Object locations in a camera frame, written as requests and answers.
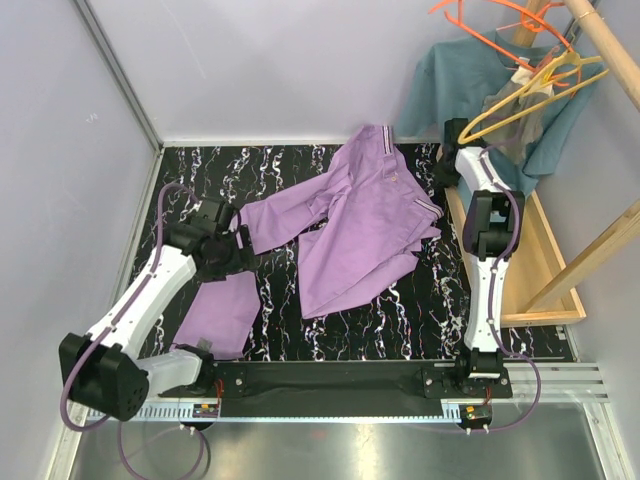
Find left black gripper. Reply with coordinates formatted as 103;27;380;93
202;225;256;283

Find purple trousers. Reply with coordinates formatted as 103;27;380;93
170;124;444;361

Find orange plastic hanger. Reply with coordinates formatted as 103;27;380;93
413;1;575;109

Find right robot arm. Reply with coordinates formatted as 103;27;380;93
437;118;525;398

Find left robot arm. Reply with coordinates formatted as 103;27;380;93
59;199;260;421

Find yellow plastic hanger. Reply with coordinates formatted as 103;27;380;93
457;51;609;145

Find grey beige cloth bag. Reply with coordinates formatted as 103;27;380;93
479;67;554;165

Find teal t-shirt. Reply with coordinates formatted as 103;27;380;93
394;37;596;195

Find wooden clothes rack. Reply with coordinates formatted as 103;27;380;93
442;0;640;329

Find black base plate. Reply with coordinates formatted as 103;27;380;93
216;360;513;422

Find aluminium frame rail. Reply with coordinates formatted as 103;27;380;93
70;0;164;152

